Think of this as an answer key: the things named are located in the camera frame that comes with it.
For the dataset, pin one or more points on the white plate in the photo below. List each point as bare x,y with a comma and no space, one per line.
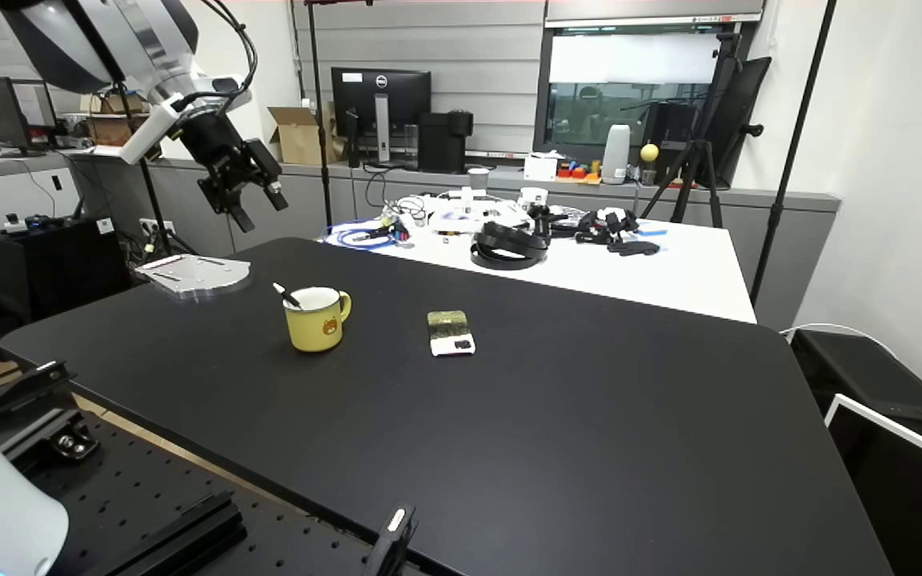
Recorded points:
199,274

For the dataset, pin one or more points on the black computer monitor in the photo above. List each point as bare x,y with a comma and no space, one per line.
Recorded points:
384,99

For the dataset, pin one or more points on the yellow ceramic mug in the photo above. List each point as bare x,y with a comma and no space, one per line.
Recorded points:
313,331

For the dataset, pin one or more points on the white framed black board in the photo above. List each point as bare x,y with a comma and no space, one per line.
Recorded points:
911,499

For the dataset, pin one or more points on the black storage bin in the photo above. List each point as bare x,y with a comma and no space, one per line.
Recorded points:
879,388

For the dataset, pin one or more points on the small white container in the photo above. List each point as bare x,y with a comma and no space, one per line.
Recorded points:
541,169

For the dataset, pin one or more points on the black desktop computer box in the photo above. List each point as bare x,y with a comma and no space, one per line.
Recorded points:
445,139

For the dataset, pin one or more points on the white bottle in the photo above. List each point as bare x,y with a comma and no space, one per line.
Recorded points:
616,153

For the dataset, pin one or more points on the glass window panel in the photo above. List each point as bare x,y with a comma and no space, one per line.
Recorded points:
609,83

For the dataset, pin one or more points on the white table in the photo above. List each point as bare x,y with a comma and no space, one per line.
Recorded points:
686,274

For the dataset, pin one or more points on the black tripod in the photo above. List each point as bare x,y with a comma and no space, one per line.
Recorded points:
702,147

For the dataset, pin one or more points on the yellow ball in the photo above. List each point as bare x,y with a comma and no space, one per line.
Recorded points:
647,153

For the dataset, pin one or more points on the black table clamp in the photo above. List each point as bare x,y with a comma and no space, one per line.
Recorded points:
24,410
389,545

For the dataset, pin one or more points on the small dark monitor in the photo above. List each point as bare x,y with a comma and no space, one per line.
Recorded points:
2,112

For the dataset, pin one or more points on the small red box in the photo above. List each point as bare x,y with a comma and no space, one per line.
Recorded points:
580,171

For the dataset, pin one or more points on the closed cardboard box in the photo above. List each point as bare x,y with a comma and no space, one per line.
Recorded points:
295,139

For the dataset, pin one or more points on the black mounting rail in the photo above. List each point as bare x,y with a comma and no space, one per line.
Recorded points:
176,540

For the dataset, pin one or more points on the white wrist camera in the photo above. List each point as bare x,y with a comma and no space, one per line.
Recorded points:
158,129

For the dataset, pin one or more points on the black VR headset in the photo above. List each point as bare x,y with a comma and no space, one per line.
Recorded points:
509,247

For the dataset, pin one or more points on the olive green sponge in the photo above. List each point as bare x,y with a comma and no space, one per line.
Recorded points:
445,318

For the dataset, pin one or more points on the black display panel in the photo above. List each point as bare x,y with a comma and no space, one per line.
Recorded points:
744,106

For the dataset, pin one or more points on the black low cabinet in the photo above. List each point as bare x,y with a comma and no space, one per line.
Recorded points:
66,274

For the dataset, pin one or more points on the black bolt bracket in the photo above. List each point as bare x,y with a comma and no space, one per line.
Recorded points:
75,444

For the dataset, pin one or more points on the small white card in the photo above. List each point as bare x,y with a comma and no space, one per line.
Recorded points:
452,344

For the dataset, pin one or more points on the black camera stand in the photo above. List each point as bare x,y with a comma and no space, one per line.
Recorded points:
152,203

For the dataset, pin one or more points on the black vertical stand pole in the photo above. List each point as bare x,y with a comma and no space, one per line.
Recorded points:
319,129

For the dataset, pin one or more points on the thin black stand pole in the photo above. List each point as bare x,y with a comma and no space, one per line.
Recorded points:
791,161

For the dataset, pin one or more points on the small brown box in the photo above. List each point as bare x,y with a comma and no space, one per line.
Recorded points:
109,129

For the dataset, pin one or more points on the white plastic device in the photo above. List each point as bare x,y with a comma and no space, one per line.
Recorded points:
451,214

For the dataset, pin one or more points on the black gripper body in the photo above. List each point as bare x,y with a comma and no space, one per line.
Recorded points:
229,161

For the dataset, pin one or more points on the black headphones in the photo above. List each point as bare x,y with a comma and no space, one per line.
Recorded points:
609,230

